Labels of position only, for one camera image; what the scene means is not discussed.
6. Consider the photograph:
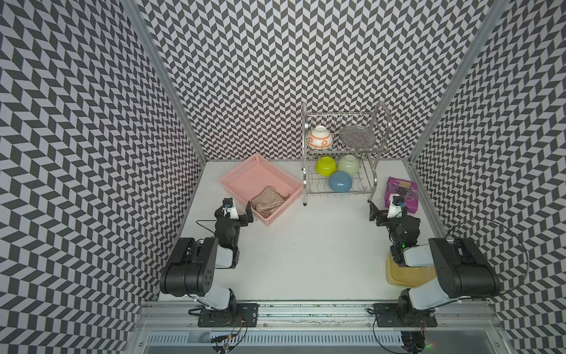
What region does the pink plastic basket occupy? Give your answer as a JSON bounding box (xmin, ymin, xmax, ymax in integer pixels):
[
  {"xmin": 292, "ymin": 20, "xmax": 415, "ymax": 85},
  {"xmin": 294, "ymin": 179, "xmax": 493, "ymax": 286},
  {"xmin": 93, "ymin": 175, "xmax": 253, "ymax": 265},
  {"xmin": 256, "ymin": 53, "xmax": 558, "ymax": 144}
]
[{"xmin": 220, "ymin": 153, "xmax": 303, "ymax": 226}]

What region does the striped brown square dishcloth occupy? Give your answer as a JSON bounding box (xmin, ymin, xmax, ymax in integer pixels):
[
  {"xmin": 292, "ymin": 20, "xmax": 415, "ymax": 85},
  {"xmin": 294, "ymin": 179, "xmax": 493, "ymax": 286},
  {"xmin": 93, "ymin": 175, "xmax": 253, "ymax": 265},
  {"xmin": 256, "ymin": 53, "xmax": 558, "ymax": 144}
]
[{"xmin": 251, "ymin": 186, "xmax": 289, "ymax": 218}]

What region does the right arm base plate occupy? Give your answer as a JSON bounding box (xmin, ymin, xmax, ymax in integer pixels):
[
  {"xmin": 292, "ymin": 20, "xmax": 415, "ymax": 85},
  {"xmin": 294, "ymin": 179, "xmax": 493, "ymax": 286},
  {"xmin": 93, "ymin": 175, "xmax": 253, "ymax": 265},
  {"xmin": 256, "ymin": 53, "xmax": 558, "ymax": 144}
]
[{"xmin": 372, "ymin": 302, "xmax": 438, "ymax": 328}]

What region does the aluminium front rail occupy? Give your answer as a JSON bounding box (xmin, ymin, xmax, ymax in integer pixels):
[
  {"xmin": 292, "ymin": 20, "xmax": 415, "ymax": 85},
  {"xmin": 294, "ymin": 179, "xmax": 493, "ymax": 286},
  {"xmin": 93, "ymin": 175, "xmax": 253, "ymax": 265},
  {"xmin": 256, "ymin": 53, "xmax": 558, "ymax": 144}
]
[{"xmin": 134, "ymin": 300, "xmax": 504, "ymax": 331}]

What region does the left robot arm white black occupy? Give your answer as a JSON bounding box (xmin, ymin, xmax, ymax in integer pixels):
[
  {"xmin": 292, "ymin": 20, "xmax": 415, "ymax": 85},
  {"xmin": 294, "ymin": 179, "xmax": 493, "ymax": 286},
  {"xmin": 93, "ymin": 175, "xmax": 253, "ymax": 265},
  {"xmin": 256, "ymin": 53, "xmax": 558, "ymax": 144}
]
[{"xmin": 160, "ymin": 198, "xmax": 254, "ymax": 327}]

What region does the white orange patterned bowl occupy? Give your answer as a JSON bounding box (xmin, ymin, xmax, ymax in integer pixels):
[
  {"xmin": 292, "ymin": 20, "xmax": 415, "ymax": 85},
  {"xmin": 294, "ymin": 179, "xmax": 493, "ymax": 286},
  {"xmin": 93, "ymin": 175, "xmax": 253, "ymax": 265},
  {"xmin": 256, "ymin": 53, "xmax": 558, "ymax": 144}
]
[{"xmin": 307, "ymin": 125, "xmax": 334, "ymax": 150}]

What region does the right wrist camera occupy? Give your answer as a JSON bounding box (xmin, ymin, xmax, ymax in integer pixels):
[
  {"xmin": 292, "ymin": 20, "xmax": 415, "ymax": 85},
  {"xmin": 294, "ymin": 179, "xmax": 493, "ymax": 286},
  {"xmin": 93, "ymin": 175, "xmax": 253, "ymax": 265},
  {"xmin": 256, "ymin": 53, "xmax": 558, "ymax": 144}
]
[{"xmin": 387, "ymin": 194, "xmax": 405, "ymax": 219}]

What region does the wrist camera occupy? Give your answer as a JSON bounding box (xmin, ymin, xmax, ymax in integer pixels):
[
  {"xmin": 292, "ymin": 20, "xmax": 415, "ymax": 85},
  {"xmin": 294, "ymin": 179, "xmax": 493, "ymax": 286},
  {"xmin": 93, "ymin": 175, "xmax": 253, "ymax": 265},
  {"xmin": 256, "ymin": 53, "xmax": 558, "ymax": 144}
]
[
  {"xmin": 387, "ymin": 194, "xmax": 405, "ymax": 219},
  {"xmin": 221, "ymin": 198, "xmax": 239, "ymax": 220}
]

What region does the grey speckled plate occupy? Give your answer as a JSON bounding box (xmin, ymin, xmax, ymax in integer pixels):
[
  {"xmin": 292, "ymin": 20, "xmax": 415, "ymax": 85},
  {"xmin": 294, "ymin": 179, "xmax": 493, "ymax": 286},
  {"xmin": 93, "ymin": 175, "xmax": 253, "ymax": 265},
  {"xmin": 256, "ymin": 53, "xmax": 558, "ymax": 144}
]
[{"xmin": 339, "ymin": 125, "xmax": 376, "ymax": 150}]

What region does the pale green bowl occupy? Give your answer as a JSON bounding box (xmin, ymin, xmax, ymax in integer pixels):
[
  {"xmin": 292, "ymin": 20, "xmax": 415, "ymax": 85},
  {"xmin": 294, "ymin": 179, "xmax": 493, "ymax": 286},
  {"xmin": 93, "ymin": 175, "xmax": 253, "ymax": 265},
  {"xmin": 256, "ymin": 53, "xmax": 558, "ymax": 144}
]
[{"xmin": 338, "ymin": 154, "xmax": 360, "ymax": 177}]

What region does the purple snack packet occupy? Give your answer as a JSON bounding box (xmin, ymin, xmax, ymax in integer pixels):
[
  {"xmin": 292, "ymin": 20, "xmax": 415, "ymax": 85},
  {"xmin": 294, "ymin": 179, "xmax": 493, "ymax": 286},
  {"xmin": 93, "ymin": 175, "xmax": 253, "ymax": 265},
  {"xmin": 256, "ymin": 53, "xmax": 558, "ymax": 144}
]
[{"xmin": 384, "ymin": 177, "xmax": 419, "ymax": 214}]

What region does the metal two-tier dish rack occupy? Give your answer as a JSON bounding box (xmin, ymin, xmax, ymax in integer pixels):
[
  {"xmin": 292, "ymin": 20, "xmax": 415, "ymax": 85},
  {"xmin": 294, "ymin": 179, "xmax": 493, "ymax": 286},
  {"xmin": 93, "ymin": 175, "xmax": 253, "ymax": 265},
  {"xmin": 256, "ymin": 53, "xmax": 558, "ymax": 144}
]
[{"xmin": 301, "ymin": 101, "xmax": 394, "ymax": 206}]

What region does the blue bowl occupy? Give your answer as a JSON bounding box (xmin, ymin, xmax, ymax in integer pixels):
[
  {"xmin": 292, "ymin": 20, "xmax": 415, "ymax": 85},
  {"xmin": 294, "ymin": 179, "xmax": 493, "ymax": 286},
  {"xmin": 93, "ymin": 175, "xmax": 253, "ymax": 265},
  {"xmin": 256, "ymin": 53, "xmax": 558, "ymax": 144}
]
[{"xmin": 328, "ymin": 171, "xmax": 353, "ymax": 193}]

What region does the lime green bowl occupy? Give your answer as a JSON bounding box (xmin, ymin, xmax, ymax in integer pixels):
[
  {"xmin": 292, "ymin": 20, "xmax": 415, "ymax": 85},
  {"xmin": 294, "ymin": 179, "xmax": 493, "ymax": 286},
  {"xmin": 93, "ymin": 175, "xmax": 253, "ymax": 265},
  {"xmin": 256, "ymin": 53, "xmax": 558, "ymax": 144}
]
[{"xmin": 315, "ymin": 156, "xmax": 338, "ymax": 177}]

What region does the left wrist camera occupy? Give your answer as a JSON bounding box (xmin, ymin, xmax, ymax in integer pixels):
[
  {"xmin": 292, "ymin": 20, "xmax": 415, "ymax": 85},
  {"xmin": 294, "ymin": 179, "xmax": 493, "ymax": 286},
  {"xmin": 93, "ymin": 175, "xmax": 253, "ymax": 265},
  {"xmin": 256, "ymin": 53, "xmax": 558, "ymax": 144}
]
[{"xmin": 221, "ymin": 198, "xmax": 239, "ymax": 220}]

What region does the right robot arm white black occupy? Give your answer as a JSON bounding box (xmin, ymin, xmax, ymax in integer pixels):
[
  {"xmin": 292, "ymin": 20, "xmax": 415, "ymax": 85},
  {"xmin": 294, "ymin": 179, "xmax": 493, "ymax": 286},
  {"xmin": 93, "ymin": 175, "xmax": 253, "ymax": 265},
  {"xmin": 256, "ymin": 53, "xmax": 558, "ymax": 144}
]
[{"xmin": 368, "ymin": 197, "xmax": 501, "ymax": 327}]

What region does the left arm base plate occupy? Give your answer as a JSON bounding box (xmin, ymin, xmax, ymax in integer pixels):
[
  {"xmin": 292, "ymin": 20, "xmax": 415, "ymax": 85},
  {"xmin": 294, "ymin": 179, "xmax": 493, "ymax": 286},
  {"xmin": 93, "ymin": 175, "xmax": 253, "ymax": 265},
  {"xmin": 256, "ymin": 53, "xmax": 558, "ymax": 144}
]
[{"xmin": 198, "ymin": 302, "xmax": 259, "ymax": 329}]

